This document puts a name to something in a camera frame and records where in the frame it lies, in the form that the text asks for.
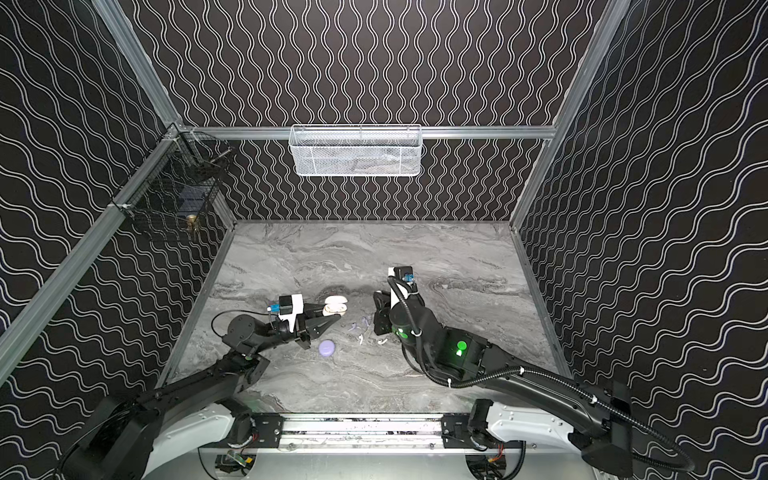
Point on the white wire mesh basket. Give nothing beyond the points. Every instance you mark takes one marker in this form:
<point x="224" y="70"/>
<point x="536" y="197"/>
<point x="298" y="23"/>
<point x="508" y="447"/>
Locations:
<point x="356" y="150"/>

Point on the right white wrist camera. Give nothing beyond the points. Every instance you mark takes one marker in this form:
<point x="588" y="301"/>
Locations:
<point x="405" y="280"/>

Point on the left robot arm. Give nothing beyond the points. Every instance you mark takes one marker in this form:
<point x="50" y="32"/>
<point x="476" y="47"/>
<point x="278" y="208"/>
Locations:
<point x="129" y="436"/>

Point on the cream earbud charging case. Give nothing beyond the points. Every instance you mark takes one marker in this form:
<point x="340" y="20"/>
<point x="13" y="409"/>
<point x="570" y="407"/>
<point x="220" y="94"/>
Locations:
<point x="335" y="305"/>

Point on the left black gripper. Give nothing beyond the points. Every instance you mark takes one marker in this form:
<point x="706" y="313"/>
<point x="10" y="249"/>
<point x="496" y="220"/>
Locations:
<point x="305" y="327"/>

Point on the black wire basket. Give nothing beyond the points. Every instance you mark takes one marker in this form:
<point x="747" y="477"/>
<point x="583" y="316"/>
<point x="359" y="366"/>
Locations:
<point x="185" y="180"/>

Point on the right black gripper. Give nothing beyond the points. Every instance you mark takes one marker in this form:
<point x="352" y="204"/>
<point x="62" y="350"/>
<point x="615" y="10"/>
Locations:
<point x="384" y="309"/>

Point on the purple round charging case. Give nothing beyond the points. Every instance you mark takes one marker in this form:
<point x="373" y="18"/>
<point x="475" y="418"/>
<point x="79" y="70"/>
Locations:
<point x="326" y="348"/>

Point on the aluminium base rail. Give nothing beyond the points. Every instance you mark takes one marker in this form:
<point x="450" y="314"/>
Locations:
<point x="386" y="433"/>

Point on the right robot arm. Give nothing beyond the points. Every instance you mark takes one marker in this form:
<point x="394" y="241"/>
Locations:
<point x="604" y="431"/>

